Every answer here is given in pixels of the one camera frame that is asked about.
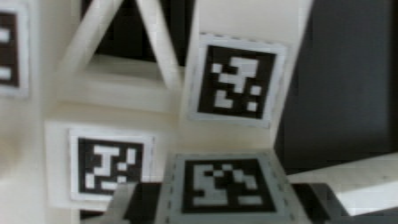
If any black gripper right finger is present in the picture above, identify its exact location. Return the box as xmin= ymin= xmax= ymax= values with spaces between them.
xmin=294 ymin=183 xmax=372 ymax=224

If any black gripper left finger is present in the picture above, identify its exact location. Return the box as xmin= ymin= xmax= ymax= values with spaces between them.
xmin=82 ymin=181 xmax=164 ymax=224

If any white tagged cube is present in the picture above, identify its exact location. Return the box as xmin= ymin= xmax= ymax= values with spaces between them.
xmin=155 ymin=152 xmax=311 ymax=224

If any white chair seat part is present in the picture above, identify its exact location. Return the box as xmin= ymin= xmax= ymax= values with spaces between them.
xmin=45 ymin=55 xmax=180 ymax=210

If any white U-shaped frame fence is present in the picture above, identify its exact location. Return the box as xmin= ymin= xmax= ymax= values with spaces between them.
xmin=288 ymin=153 xmax=398 ymax=215

